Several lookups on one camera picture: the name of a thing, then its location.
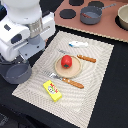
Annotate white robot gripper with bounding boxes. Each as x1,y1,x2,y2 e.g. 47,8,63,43
0,0,55,61

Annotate grey toy pot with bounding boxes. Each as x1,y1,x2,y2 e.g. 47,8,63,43
0,61,32,84

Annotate red toy tomato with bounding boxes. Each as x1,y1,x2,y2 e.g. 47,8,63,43
61,55,72,69

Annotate brown toy sausage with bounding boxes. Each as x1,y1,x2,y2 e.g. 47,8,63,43
81,13,92,18

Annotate brown toy stove board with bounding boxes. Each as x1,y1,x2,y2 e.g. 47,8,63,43
55,0,128,42

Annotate round wooden plate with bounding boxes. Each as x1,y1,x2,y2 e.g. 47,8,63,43
55,55,82,78

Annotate beige woven placemat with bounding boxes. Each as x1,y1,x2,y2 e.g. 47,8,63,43
12,31,113,128

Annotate yellow butter box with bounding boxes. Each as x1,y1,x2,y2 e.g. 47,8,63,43
43,80,62,102

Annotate grey toy saucepan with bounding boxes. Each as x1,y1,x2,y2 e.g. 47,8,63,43
80,4,115,25

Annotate beige bowl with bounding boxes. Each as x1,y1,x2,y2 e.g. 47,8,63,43
118,4,128,30

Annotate wooden handled toy fork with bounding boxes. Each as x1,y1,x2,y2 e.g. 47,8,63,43
43,71,84,89

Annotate wooden handled toy knife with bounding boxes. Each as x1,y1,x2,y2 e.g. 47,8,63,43
58,49,96,63

